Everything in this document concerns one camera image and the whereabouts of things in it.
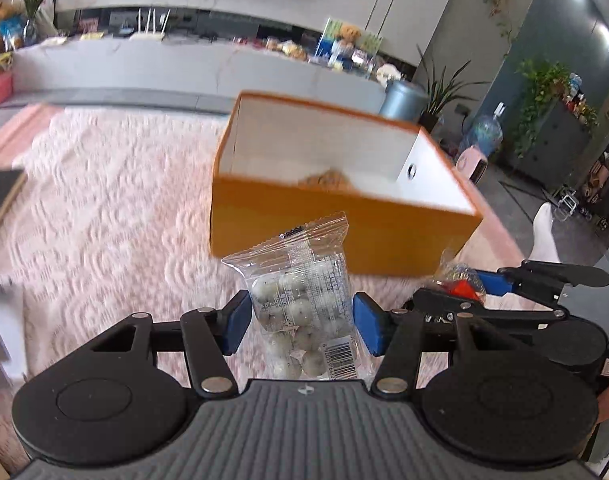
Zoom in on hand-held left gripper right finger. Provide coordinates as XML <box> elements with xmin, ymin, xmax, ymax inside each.
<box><xmin>353</xmin><ymin>291</ymin><xmax>515</xmax><ymax>396</ymax></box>

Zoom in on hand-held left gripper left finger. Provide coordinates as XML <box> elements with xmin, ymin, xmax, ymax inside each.
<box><xmin>92</xmin><ymin>289</ymin><xmax>252</xmax><ymax>396</ymax></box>

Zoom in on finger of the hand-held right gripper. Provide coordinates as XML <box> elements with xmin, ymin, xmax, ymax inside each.
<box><xmin>471</xmin><ymin>260</ymin><xmax>609</xmax><ymax>298</ymax></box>
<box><xmin>413</xmin><ymin>287</ymin><xmax>569</xmax><ymax>328</ymax></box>

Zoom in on small red snack packet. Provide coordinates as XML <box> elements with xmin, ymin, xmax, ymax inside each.
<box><xmin>431</xmin><ymin>262</ymin><xmax>486</xmax><ymax>303</ymax></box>

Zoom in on clear packet of white candies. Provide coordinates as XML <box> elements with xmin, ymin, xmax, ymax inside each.
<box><xmin>220</xmin><ymin>211</ymin><xmax>372</xmax><ymax>391</ymax></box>

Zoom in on orange cardboard box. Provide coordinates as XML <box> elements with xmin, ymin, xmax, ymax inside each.
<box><xmin>209</xmin><ymin>91</ymin><xmax>484</xmax><ymax>278</ymax></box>

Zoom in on clear packet of brown snacks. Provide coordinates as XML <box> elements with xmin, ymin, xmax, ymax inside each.
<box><xmin>297</xmin><ymin>170</ymin><xmax>357</xmax><ymax>195</ymax></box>

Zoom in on pink checkered cloth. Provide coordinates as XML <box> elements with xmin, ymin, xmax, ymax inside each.
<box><xmin>0</xmin><ymin>102</ymin><xmax>530</xmax><ymax>311</ymax></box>

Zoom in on white step stool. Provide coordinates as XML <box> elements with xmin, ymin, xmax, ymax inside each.
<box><xmin>554</xmin><ymin>185</ymin><xmax>585</xmax><ymax>221</ymax></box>

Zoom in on pink heater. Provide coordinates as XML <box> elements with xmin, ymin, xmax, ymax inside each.
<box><xmin>454</xmin><ymin>146</ymin><xmax>490</xmax><ymax>186</ymax></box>

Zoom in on blue water bottle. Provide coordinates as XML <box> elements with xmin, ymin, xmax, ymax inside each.
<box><xmin>467</xmin><ymin>102</ymin><xmax>505</xmax><ymax>161</ymax></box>

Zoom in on grey drawer cabinet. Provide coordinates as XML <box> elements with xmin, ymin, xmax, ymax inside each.
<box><xmin>519</xmin><ymin>97</ymin><xmax>597</xmax><ymax>181</ymax></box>

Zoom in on tall leafy potted plant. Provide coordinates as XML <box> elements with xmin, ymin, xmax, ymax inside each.
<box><xmin>417</xmin><ymin>45</ymin><xmax>490</xmax><ymax>136</ymax></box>

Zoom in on row of small ornaments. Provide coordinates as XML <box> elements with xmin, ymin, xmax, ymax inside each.
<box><xmin>564</xmin><ymin>72</ymin><xmax>600</xmax><ymax>126</ymax></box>

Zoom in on green pothos plant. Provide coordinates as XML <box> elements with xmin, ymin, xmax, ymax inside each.
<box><xmin>511</xmin><ymin>57</ymin><xmax>570</xmax><ymax>158</ymax></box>

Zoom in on grey trash can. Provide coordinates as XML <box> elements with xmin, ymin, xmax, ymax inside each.
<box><xmin>379</xmin><ymin>79</ymin><xmax>427</xmax><ymax>121</ymax></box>

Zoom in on white television console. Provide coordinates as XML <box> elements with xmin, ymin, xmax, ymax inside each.
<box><xmin>9</xmin><ymin>35</ymin><xmax>390</xmax><ymax>116</ymax></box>

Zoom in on green printed gift box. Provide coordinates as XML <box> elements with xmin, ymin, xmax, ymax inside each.
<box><xmin>317</xmin><ymin>17</ymin><xmax>385</xmax><ymax>68</ymax></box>

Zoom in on yellow snack bags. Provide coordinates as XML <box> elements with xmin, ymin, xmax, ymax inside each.
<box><xmin>264</xmin><ymin>37</ymin><xmax>310</xmax><ymax>61</ymax></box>

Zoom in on brown teddy bear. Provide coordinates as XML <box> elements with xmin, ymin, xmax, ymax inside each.
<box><xmin>337</xmin><ymin>24</ymin><xmax>362</xmax><ymax>51</ymax></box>

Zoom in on white router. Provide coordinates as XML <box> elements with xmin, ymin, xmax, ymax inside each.
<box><xmin>129</xmin><ymin>7</ymin><xmax>172</xmax><ymax>42</ymax></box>

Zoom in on small potted grass plant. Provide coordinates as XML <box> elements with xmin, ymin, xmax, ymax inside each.
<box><xmin>9</xmin><ymin>0</ymin><xmax>68</xmax><ymax>46</ymax></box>

